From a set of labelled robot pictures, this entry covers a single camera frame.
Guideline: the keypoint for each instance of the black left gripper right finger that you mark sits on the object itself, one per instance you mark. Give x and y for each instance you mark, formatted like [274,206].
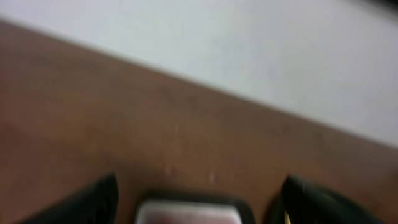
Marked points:
[300,202]

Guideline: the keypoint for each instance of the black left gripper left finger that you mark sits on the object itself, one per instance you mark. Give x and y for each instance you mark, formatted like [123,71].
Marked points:
[94,204]

